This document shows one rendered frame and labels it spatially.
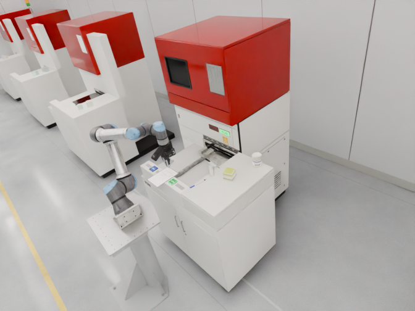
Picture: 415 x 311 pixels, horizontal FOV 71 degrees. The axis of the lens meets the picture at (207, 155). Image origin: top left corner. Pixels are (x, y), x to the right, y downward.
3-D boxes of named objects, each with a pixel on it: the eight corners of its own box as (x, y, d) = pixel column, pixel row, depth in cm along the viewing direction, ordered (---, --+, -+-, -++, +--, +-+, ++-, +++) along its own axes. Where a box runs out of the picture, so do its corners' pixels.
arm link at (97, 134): (79, 129, 203) (133, 125, 180) (92, 126, 213) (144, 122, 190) (83, 145, 206) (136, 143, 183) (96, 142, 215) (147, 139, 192)
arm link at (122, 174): (117, 197, 221) (91, 128, 214) (129, 189, 234) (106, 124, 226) (128, 194, 215) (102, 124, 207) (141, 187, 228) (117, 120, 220)
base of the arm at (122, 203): (118, 215, 201) (110, 202, 202) (113, 217, 214) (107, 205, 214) (136, 203, 210) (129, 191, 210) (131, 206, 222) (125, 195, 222)
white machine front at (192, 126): (183, 136, 300) (175, 100, 277) (243, 164, 247) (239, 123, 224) (181, 137, 299) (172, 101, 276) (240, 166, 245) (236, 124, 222)
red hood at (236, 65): (224, 75, 310) (217, 15, 276) (289, 90, 257) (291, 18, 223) (168, 103, 273) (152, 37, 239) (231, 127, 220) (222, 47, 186)
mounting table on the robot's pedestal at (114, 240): (115, 267, 197) (108, 255, 189) (92, 231, 227) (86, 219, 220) (170, 229, 217) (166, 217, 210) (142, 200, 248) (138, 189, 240)
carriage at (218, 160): (205, 151, 266) (204, 148, 264) (234, 165, 242) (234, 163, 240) (198, 155, 262) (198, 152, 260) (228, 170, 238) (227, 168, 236)
